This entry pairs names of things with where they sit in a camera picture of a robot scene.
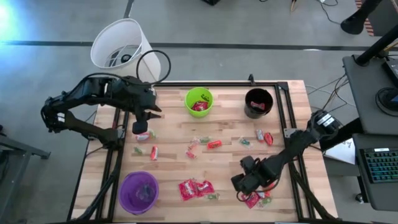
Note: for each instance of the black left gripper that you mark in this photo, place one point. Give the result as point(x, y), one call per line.
point(136, 96)

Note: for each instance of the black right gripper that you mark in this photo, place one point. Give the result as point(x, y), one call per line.
point(252, 177)

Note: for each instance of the green candy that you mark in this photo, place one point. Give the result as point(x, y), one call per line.
point(264, 202)
point(213, 196)
point(152, 134)
point(138, 151)
point(204, 140)

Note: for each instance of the red Skittles packet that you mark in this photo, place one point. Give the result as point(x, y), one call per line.
point(187, 189)
point(204, 188)
point(251, 200)
point(200, 106)

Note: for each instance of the pink candy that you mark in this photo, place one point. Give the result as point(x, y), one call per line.
point(192, 145)

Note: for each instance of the red candy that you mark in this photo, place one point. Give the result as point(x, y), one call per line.
point(190, 154)

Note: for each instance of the purple plastic bucket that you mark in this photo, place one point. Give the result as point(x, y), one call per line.
point(130, 199)

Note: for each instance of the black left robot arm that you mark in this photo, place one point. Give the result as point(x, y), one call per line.
point(77, 93)

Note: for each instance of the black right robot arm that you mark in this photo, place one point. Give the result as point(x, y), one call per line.
point(295, 143)

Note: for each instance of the green plastic bucket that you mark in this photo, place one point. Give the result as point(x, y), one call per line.
point(191, 96)

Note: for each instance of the white shade silver table lamp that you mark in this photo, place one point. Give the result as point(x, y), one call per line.
point(124, 37)

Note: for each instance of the black plastic bucket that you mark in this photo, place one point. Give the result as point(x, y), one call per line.
point(259, 95)

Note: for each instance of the white paper sheet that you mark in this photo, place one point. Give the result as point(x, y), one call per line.
point(343, 152)

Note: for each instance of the black stand pole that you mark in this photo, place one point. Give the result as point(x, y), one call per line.
point(346, 132)
point(377, 46)

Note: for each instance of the grey desk top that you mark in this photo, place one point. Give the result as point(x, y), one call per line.
point(379, 196)
point(363, 93)

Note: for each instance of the backlit computer keyboard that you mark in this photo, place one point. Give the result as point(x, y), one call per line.
point(381, 165)

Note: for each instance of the round black monitor stand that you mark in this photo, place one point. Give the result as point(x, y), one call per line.
point(385, 101)

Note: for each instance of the black desk device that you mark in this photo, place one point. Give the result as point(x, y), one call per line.
point(393, 71)

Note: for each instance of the person's leg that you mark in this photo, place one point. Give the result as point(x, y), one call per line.
point(353, 25)

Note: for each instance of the red white striped mat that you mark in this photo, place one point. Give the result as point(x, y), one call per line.
point(368, 23)

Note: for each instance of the grey metal bracket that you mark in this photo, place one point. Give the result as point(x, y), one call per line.
point(288, 133)

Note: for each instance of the black aluminium table frame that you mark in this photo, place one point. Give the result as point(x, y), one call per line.
point(217, 84)

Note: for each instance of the black frame clamp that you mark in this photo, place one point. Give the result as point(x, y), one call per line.
point(251, 79)

